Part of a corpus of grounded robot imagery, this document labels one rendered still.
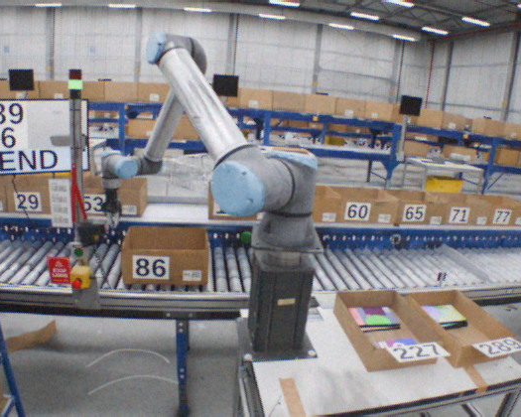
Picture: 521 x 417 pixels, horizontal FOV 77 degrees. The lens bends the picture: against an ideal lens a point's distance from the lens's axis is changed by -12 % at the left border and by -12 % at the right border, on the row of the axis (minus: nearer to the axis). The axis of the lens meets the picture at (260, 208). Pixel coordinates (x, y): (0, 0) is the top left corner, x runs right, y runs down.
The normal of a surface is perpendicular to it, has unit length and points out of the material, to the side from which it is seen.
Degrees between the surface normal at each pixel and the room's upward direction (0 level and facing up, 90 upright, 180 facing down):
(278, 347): 90
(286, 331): 90
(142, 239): 90
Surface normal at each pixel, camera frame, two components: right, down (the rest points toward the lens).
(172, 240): 0.19, 0.29
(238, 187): -0.63, 0.21
